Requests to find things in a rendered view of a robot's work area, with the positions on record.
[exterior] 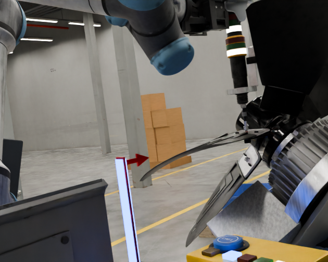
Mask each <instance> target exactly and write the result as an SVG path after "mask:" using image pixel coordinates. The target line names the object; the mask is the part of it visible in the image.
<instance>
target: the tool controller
mask: <svg viewBox="0 0 328 262"><path fill-rule="evenodd" d="M22 147H23V141H22V140H14V139H5V138H3V153H2V163H3V164H4V165H5V166H6V167H7V168H8V169H9V170H10V192H11V193H12V194H13V195H14V196H15V197H16V199H17V198H20V197H21V190H18V186H19V176H20V166H21V157H22Z"/></svg>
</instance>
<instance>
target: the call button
mask: <svg viewBox="0 0 328 262"><path fill-rule="evenodd" d="M242 238H243V237H239V236H237V235H228V234H227V235H224V236H221V237H218V238H216V239H215V240H213V245H214V248H217V249H220V250H221V251H230V250H235V249H238V248H241V247H243V246H244V243H243V239H242Z"/></svg>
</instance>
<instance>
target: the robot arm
mask: <svg viewBox="0 0 328 262"><path fill-rule="evenodd" d="M18 1H24V2H30V3H36V4H42V5H48V6H54V7H60V8H65V9H72V10H78V11H83V12H90V13H94V14H99V15H105V18H106V20H107V21H108V22H109V23H110V24H112V25H118V26H119V27H123V26H125V27H127V28H128V30H129V31H130V33H131V34H132V35H133V37H134V38H135V39H136V41H137V42H138V44H139V45H140V47H141V48H142V50H143V51H144V53H145V54H146V56H147V57H148V59H149V60H150V63H151V64H152V65H153V66H154V67H155V68H156V70H157V71H158V72H159V73H160V74H162V75H165V76H169V75H174V74H177V73H179V72H180V71H182V70H184V69H185V68H186V67H187V66H188V65H189V64H190V63H191V61H192V60H193V57H194V48H193V46H192V45H191V43H190V42H189V38H188V37H186V36H185V34H189V35H190V36H207V32H208V31H222V30H224V29H230V26H229V14H228V11H232V12H234V13H235V14H236V16H237V18H238V20H239V21H242V22H243V21H245V19H246V8H247V3H253V1H252V0H0V206H1V205H4V204H8V203H12V202H16V201H18V200H17V199H16V197H15V196H14V195H13V194H12V193H11V192H10V170H9V169H8V168H7V167H6V166H5V165H4V164H3V163H2V153H3V132H4V112H5V91H6V71H7V55H8V54H9V53H11V52H12V51H13V50H14V49H15V46H17V45H18V44H19V40H20V38H23V37H24V34H25V32H26V28H27V20H26V16H25V13H24V11H23V10H22V8H21V6H20V4H19V2H18ZM223 1H224V3H223ZM225 9H226V10H227V11H225ZM199 33H202V34H199Z"/></svg>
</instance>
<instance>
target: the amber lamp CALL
mask: <svg viewBox="0 0 328 262"><path fill-rule="evenodd" d="M201 253H202V255H204V256H208V257H213V256H215V255H218V254H220V249H217V248H213V247H210V248H208V249H205V250H203V251H202V252H201Z"/></svg>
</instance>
